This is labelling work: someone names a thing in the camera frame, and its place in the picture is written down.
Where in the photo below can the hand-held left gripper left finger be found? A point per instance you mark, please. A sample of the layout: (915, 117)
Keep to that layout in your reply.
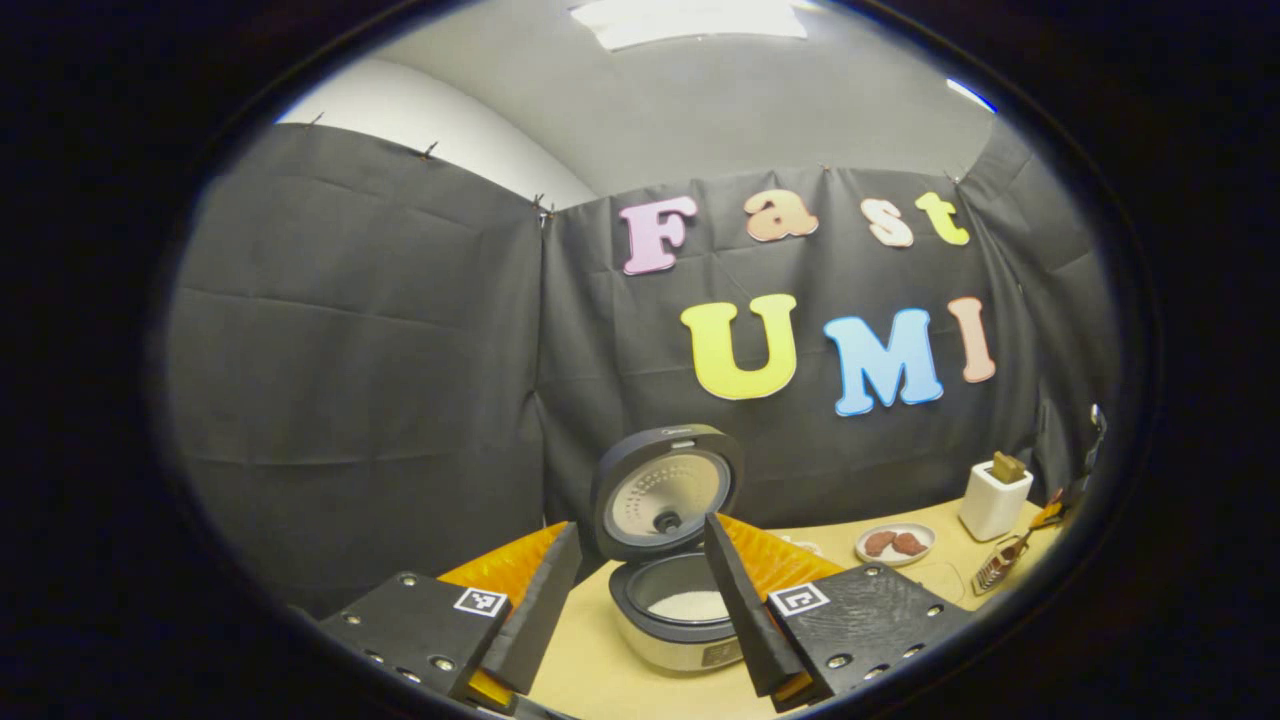
(535, 610)

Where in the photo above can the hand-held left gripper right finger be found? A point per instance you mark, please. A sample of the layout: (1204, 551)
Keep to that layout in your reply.
(745, 610)

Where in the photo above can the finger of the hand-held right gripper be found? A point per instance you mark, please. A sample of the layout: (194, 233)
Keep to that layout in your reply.
(1048, 513)

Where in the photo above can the white rice heap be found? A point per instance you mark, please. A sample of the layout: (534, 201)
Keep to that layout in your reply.
(690, 605)

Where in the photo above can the white chopstick holder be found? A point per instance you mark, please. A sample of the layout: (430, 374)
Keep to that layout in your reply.
(992, 510)

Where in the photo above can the dark grey rice cooker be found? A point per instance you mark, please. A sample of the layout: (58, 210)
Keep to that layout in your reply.
(660, 440)

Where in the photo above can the flat wooden utensil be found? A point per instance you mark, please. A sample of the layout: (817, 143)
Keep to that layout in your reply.
(1007, 467)

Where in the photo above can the white divided bean dish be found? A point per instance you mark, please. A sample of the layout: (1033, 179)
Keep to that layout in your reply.
(802, 545)

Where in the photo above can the red meat piece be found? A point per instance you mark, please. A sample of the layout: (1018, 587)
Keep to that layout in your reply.
(880, 543)
(910, 544)

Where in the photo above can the white round plate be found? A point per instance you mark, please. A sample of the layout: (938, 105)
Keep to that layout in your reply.
(895, 528)

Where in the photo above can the black backdrop cloth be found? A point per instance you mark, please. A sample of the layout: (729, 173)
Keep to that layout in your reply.
(380, 350)

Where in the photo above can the large ceiling light panel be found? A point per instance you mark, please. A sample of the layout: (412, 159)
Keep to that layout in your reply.
(690, 20)

